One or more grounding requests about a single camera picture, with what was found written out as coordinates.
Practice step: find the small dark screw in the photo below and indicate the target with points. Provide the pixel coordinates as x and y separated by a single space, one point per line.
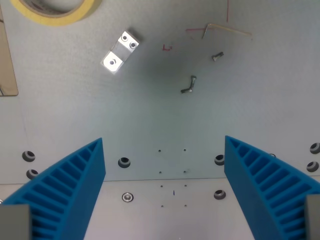
192 81
217 56
186 90

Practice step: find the silver table bolt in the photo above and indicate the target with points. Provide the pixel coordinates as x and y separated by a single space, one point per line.
127 197

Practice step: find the yellow masking tape roll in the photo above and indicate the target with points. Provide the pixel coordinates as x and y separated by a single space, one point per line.
53 15

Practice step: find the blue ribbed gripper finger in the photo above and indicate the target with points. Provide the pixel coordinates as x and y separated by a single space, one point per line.
62 190
265 185

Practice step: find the metal hex allen key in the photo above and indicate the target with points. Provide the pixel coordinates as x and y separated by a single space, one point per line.
220 28

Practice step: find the silver metal bracket block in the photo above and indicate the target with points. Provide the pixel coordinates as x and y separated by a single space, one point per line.
120 52

